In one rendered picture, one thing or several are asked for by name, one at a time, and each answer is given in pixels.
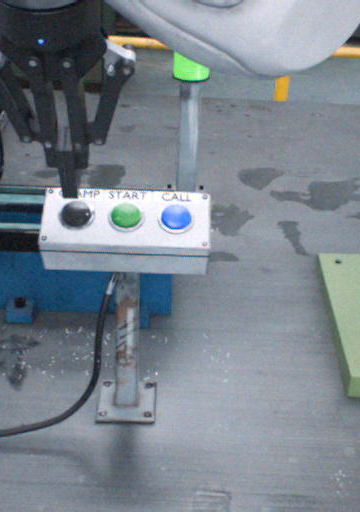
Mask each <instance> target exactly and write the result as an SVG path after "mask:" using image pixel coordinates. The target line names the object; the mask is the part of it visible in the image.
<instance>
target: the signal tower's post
mask: <svg viewBox="0 0 360 512"><path fill-rule="evenodd" d="M172 78H173V79H175V80H177V81H181V82H180V109H179V135H177V162H176V186H172V185H170V184H169V185H167V186H165V189H163V190H175V192H182V193H201V194H206V188H205V187H203V186H199V187H196V181H197V162H198V143H199V124H200V104H201V85H202V82H204V81H207V80H209V79H210V73H209V77H207V78H206V79H203V80H183V79H179V78H176V77H175V75H174V73H172Z"/></svg>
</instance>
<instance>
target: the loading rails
mask: <svg viewBox="0 0 360 512"><path fill-rule="evenodd" d="M48 188H61V186H40V185H11V184H0V309H5V311H4V318H5V322H6V323H26V324H32V323H33V322H34V319H35V315H36V312H37V310H44V311H76V312H99V311H100V306H101V303H102V298H103V294H104V291H106V288H107V284H108V281H109V278H110V275H111V273H112V272H99V270H70V269H46V268H44V267H43V263H42V259H41V254H40V251H38V248H39V245H38V239H39V233H40V225H41V218H42V212H43V204H44V196H46V190H47V189H48ZM80 189H96V190H124V191H151V192H175V190H154V189H125V188H97V187H80ZM172 283H173V274H159V273H140V309H139V327H148V326H150V316H151V315H167V316H171V309H172Z"/></svg>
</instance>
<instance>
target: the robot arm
mask: <svg viewBox="0 0 360 512"><path fill-rule="evenodd" d="M104 1H105V2H106V3H107V4H108V5H110V6H111V8H112V9H113V10H115V11H117V12H118V13H119V14H121V15H122V16H123V17H124V18H126V19H127V20H128V21H130V22H131V23H134V24H135V26H136V27H138V28H139V29H140V30H142V31H143V32H145V33H146V34H148V35H150V36H151V37H153V38H154V39H155V40H157V41H158V42H160V44H162V45H164V46H166V47H168V48H169V49H171V50H173V51H174V52H176V53H179V54H180V55H182V56H184V57H186V58H188V60H190V61H192V62H195V63H197V64H199V65H202V66H204V67H206V68H210V69H212V70H215V71H218V72H221V73H225V74H229V76H232V77H236V78H243V79H250V80H258V81H267V80H275V79H279V78H282V77H286V76H289V75H293V74H298V72H302V71H305V70H307V69H309V68H311V67H313V66H315V65H318V64H320V63H321V62H323V61H324V60H326V59H327V58H328V57H329V56H331V55H332V53H334V52H335V51H336V50H338V49H339V48H340V47H341V46H342V45H343V44H344V43H345V42H346V40H347V39H348V38H349V37H350V35H352V34H353V32H354V31H355V30H356V28H357V27H358V25H359V24H360V0H104ZM100 16H101V13H99V0H0V105H1V107H2V108H3V110H4V112H5V114H6V115H7V117H8V120H9V122H10V123H12V125H13V127H14V129H15V131H16V132H17V134H18V137H19V139H20V140H21V141H22V142H24V143H32V142H33V141H36V142H39V143H40V144H41V145H42V146H44V150H45V156H46V162H47V165H48V166H49V168H54V169H58V176H59V183H61V189H62V195H63V199H79V193H80V185H81V169H87V166H88V162H89V156H90V145H88V144H92V143H94V144H95V145H98V146H101V145H103V144H106V141H107V137H108V133H109V130H110V126H111V123H112V119H113V115H114V112H115V108H116V104H117V100H119V97H120V94H121V89H122V86H123V85H124V84H125V83H126V82H127V80H128V79H129V78H130V77H131V76H132V74H134V73H135V66H136V52H137V49H136V47H135V46H134V45H131V44H125V45H123V46H122V47H120V46H118V45H116V44H114V43H112V41H110V40H108V38H109V37H108V32H107V30H106V29H105V28H104V26H103V25H102V21H100ZM5 57H7V58H8V59H9V60H10V61H11V62H12V63H13V64H14V65H15V66H17V67H18V68H19V69H20V70H21V72H22V73H23V74H25V75H27V76H28V77H29V83H30V90H31V94H33V98H34V105H35V110H36V115H35V113H34V111H33V109H32V107H31V106H30V103H29V101H28V99H27V97H26V95H24V93H23V91H22V89H21V86H20V84H19V82H18V80H17V78H16V77H15V75H14V73H13V71H12V68H11V66H10V64H9V62H8V61H6V59H5ZM101 57H104V59H105V69H106V70H107V74H106V79H105V82H104V86H102V90H101V95H100V99H99V102H98V107H97V111H96V115H95V119H94V121H91V123H87V115H86V105H85V95H84V85H83V77H84V76H85V75H86V73H88V72H89V71H90V70H91V69H92V68H93V67H94V65H95V64H96V63H97V62H98V61H99V60H100V59H101ZM52 81H59V82H62V85H63V93H64V95H65V99H66V108H67V115H68V123H69V126H59V119H60V118H57V115H56V107H55V99H54V92H53V84H52ZM36 116H37V117H36ZM57 127H59V131H57Z"/></svg>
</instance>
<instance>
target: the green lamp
mask: <svg viewBox="0 0 360 512"><path fill-rule="evenodd" d="M173 69H174V71H173V73H174V75H175V77H176V78H179V79H183V80H203V79H206V78H207V77H209V71H210V70H209V68H206V67H204V66H202V65H199V64H197V63H195V62H192V61H190V60H188V58H186V57H184V56H182V55H180V54H179V53H176V52H174V68H173Z"/></svg>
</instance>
